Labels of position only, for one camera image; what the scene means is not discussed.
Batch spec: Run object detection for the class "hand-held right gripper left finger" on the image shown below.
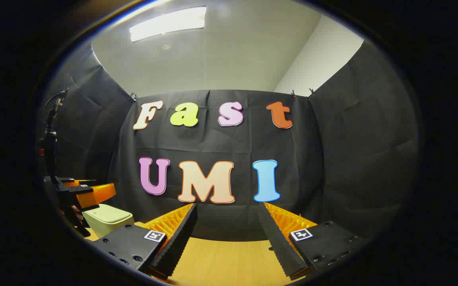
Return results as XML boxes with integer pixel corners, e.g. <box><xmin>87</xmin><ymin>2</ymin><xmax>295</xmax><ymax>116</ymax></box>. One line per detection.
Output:
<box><xmin>94</xmin><ymin>203</ymin><xmax>198</xmax><ymax>280</ymax></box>

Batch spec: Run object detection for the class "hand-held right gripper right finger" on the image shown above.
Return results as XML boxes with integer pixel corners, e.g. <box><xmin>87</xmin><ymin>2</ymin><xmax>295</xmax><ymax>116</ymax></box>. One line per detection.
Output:
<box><xmin>258</xmin><ymin>202</ymin><xmax>367</xmax><ymax>278</ymax></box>

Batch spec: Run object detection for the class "light green desktop garbage bin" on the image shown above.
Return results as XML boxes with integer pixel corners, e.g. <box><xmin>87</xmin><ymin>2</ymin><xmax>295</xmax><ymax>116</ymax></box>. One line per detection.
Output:
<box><xmin>82</xmin><ymin>204</ymin><xmax>134</xmax><ymax>239</ymax></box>

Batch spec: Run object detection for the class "wooden desktop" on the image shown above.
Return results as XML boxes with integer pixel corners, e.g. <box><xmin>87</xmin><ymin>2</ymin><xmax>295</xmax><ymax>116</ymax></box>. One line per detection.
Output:
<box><xmin>84</xmin><ymin>222</ymin><xmax>305</xmax><ymax>286</ymax></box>

